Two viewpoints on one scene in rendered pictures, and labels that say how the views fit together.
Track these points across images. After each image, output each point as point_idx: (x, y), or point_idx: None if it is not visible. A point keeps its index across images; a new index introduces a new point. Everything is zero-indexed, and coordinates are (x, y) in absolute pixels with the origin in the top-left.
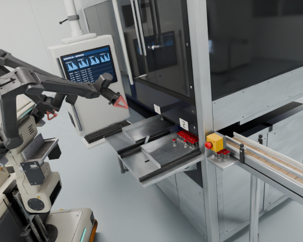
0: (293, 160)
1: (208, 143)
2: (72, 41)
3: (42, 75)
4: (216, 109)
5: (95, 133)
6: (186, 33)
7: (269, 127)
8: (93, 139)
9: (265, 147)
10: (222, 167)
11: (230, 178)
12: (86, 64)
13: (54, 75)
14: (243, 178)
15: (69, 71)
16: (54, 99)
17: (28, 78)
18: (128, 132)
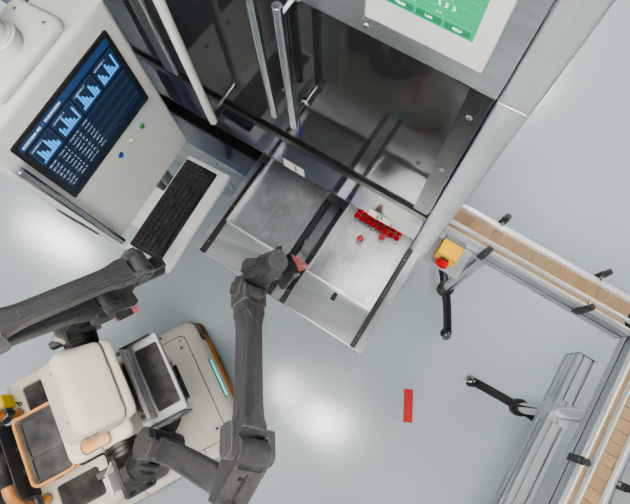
0: (557, 260)
1: (445, 264)
2: (14, 89)
3: (248, 410)
4: None
5: (154, 228)
6: (449, 159)
7: None
8: (163, 249)
9: (516, 238)
10: (456, 276)
11: None
12: (76, 117)
13: (111, 269)
14: None
15: (46, 163)
16: (118, 292)
17: (263, 455)
18: (243, 223)
